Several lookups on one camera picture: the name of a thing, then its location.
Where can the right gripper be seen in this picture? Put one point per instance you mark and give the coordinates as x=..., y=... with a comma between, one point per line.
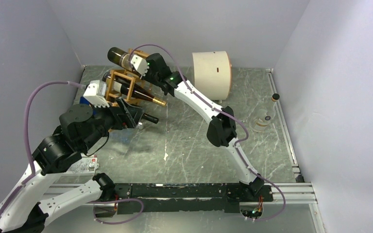
x=146, y=76

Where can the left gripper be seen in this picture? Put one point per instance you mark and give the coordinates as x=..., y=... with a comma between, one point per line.
x=127, y=115

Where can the dark green wine bottle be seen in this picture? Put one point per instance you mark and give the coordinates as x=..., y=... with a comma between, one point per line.
x=120, y=58

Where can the blue square glass bottle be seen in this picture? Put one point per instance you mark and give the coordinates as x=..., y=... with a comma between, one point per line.
x=83, y=100

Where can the clear glass bottle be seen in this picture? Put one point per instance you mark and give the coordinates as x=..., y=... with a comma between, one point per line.
x=266, y=114

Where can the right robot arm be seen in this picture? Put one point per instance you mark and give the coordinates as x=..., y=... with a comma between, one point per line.
x=222, y=130

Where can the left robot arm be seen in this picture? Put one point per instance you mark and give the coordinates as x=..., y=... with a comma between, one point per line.
x=81, y=127

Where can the dark bottle black cap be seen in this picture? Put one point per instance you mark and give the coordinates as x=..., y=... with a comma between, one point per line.
x=150, y=118

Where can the dark bottle gold cap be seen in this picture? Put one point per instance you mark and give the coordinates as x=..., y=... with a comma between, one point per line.
x=128, y=86

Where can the wooden wine rack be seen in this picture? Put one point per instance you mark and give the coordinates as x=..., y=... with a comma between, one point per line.
x=128, y=81

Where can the beige cylindrical box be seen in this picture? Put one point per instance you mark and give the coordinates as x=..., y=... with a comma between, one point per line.
x=212, y=74

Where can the white paper card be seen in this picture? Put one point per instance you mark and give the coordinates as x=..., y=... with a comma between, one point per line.
x=87, y=166

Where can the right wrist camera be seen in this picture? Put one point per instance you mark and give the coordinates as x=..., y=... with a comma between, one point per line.
x=139, y=64

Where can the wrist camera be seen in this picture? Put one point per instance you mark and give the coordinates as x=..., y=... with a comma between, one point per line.
x=95, y=94
x=139, y=64

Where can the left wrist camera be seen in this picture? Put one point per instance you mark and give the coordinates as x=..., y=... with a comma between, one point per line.
x=95, y=94

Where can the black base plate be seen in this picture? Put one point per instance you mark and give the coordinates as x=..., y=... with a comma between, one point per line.
x=187, y=197

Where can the aluminium rail frame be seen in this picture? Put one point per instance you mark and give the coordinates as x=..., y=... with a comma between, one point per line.
x=287, y=194

